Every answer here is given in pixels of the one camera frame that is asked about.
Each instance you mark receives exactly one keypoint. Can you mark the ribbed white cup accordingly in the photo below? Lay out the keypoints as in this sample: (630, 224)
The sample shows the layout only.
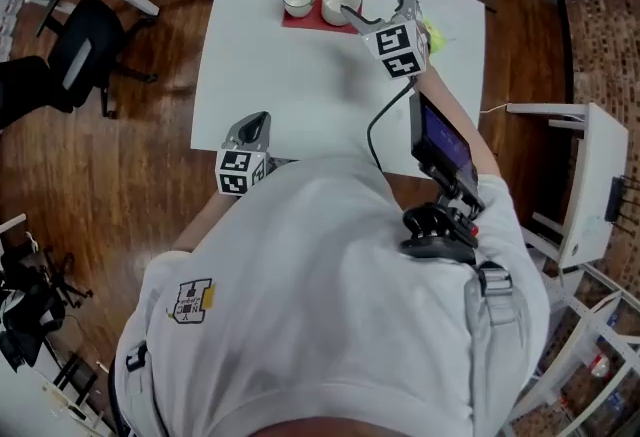
(335, 0)

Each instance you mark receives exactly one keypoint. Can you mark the person's right forearm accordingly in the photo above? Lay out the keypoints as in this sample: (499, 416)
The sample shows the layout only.
(450, 100)

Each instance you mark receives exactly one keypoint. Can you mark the black chest monitor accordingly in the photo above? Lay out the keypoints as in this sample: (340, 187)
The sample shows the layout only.
(442, 135)

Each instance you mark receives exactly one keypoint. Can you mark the black power strip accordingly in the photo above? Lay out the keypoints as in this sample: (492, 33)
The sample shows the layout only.
(615, 199)

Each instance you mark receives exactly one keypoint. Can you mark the black monitor mount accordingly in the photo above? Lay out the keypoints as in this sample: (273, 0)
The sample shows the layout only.
(440, 230)

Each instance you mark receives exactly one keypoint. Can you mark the person's white shirt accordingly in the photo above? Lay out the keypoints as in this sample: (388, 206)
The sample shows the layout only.
(325, 300)

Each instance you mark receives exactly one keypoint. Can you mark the black mesh office chair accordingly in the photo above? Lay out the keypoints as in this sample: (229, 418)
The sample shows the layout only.
(30, 90)

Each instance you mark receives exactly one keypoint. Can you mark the green tissue packet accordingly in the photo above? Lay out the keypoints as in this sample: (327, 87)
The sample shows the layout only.
(436, 37)

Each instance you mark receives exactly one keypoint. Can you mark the white side desk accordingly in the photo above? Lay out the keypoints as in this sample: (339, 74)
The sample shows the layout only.
(595, 175)

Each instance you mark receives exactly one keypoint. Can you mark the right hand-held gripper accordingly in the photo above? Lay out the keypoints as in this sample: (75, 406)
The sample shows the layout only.
(400, 50)

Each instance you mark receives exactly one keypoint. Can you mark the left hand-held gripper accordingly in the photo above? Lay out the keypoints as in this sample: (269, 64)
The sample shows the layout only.
(240, 170)

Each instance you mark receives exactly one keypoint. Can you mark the red tray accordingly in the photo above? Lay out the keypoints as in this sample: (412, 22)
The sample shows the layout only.
(317, 22)

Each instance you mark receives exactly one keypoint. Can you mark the black tripod bundle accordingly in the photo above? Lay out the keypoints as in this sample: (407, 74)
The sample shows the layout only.
(30, 310)

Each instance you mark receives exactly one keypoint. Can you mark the person's left forearm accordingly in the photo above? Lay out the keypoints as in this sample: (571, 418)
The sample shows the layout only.
(205, 225)

